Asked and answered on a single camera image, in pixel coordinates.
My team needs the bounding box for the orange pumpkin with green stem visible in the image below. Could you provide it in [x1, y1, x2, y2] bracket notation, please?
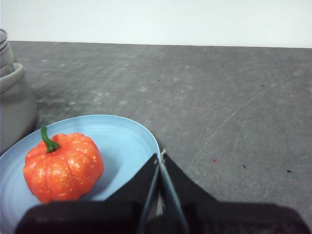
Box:
[23, 125, 105, 204]

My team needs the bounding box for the pale green electric steamer pot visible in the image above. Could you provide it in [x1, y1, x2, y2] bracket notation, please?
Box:
[0, 41, 39, 156]

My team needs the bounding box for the blue round plate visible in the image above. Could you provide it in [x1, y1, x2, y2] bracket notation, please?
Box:
[0, 114, 162, 234]

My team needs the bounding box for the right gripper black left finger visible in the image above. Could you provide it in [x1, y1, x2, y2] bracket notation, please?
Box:
[106, 153, 160, 234]

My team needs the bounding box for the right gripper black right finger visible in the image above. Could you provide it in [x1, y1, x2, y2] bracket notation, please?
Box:
[160, 153, 220, 234]

